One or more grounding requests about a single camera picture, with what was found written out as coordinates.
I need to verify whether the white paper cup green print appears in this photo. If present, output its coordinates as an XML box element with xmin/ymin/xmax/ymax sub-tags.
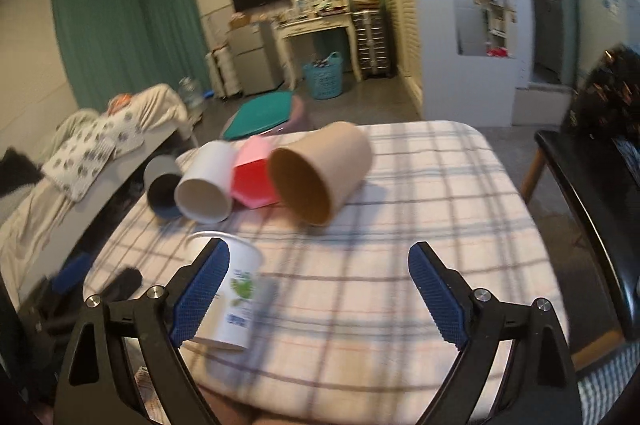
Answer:
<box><xmin>186</xmin><ymin>231</ymin><xmax>264</xmax><ymax>351</ymax></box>

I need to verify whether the grey plastic cup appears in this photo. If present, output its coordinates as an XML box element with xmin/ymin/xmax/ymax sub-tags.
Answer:
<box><xmin>143</xmin><ymin>154</ymin><xmax>182</xmax><ymax>220</ymax></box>

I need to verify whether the white plastic cup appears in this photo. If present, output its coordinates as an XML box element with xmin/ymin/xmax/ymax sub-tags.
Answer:
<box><xmin>174</xmin><ymin>140</ymin><xmax>238</xmax><ymax>223</ymax></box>

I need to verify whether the pink hexagonal cup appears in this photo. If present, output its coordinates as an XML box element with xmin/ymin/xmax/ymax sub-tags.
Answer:
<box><xmin>231</xmin><ymin>135</ymin><xmax>279</xmax><ymax>210</ymax></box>

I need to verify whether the brown plastic cup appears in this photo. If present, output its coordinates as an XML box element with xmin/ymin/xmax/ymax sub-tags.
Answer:
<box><xmin>267</xmin><ymin>121</ymin><xmax>373</xmax><ymax>226</ymax></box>

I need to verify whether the bed with beige bedding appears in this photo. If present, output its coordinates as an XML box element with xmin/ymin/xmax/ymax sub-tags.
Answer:
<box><xmin>1</xmin><ymin>84</ymin><xmax>192</xmax><ymax>306</ymax></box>

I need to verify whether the leaf print quilted blanket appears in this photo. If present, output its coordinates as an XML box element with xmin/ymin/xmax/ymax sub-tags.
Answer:
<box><xmin>41</xmin><ymin>108</ymin><xmax>144</xmax><ymax>202</ymax></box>

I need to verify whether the plaid tablecloth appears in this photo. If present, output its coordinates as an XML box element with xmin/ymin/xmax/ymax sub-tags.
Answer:
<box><xmin>81</xmin><ymin>118</ymin><xmax>572</xmax><ymax>425</ymax></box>

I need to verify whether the water jug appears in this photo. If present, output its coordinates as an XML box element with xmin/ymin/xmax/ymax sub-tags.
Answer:
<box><xmin>179</xmin><ymin>76</ymin><xmax>205</xmax><ymax>116</ymax></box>

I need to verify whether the white suitcase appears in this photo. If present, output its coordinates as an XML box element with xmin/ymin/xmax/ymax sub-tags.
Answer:
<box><xmin>205</xmin><ymin>46</ymin><xmax>243</xmax><ymax>99</ymax></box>

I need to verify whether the purple stool with green cushion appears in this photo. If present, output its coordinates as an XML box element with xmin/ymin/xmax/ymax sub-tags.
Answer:
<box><xmin>220</xmin><ymin>92</ymin><xmax>314</xmax><ymax>141</ymax></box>

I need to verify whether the black chair with floral cover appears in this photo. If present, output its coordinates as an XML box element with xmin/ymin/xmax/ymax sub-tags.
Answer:
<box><xmin>521</xmin><ymin>44</ymin><xmax>639</xmax><ymax>371</ymax></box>

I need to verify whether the green curtain left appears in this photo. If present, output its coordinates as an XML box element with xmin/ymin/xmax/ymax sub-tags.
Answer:
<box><xmin>51</xmin><ymin>0</ymin><xmax>210</xmax><ymax>110</ymax></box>

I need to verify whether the silver mini fridge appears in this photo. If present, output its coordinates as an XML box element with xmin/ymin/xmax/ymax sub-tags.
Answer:
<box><xmin>228</xmin><ymin>21</ymin><xmax>284</xmax><ymax>96</ymax></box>

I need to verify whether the blue laundry basket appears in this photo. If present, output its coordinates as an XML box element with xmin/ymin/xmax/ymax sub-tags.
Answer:
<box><xmin>303</xmin><ymin>52</ymin><xmax>343</xmax><ymax>100</ymax></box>

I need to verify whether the white dressing table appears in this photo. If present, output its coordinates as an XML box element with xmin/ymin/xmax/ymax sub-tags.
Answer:
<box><xmin>272</xmin><ymin>7</ymin><xmax>362</xmax><ymax>90</ymax></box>

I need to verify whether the cream louvred wardrobe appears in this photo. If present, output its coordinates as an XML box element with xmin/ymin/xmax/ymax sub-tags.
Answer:
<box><xmin>394</xmin><ymin>0</ymin><xmax>535</xmax><ymax>127</ymax></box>

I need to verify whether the white washing machine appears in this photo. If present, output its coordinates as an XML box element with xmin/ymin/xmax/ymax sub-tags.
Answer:
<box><xmin>577</xmin><ymin>0</ymin><xmax>639</xmax><ymax>87</ymax></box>

